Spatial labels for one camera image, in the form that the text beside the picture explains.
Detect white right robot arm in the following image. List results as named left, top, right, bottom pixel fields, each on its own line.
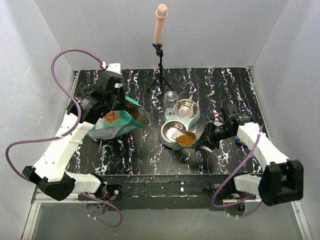
left=192, top=104, right=304, bottom=206

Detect silver metal scoop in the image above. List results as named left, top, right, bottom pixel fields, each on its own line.
left=171, top=129, right=198, bottom=151

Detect black tripod stand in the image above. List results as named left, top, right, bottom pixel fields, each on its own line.
left=146, top=43, right=174, bottom=92

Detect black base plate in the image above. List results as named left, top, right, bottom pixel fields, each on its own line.
left=77, top=174, right=248, bottom=211

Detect green pet food bag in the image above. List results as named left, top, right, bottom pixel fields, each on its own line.
left=87, top=96, right=153, bottom=141

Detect teal double pet bowl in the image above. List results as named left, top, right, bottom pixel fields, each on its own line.
left=158, top=91, right=200, bottom=151

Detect beige microphone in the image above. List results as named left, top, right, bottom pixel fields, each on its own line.
left=152, top=4, right=168, bottom=45

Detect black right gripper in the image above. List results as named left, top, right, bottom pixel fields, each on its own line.
left=192, top=121, right=235, bottom=152

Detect aluminium rail frame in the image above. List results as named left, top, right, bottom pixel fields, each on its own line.
left=22, top=182, right=313, bottom=240

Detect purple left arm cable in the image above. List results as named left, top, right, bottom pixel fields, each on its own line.
left=5, top=48, right=123, bottom=228

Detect blue yellow small toy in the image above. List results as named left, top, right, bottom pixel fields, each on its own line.
left=236, top=137, right=246, bottom=146

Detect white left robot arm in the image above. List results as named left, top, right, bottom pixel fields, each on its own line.
left=22, top=63, right=126, bottom=201

